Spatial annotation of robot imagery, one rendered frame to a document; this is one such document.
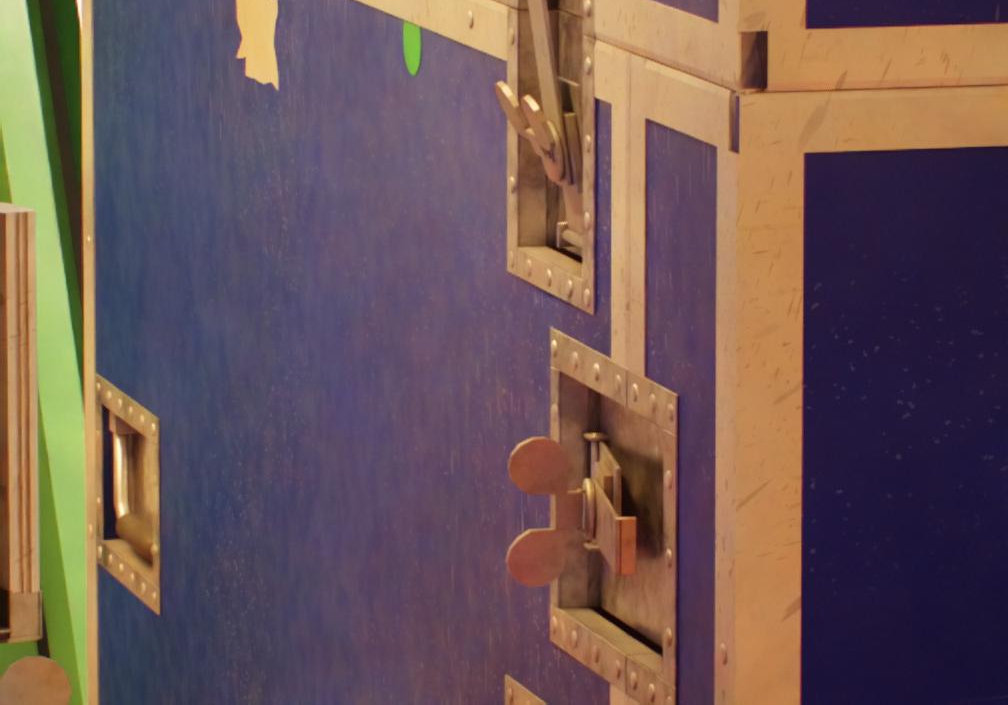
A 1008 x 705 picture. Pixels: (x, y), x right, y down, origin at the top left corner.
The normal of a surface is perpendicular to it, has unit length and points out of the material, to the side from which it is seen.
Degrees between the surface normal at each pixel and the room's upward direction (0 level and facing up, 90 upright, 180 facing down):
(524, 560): 100
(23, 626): 90
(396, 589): 90
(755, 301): 90
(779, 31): 90
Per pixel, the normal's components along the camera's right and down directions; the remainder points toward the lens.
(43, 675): 0.13, 0.10
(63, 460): 0.57, -0.12
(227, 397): -0.96, 0.04
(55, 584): -0.81, 0.09
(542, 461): 0.23, 0.32
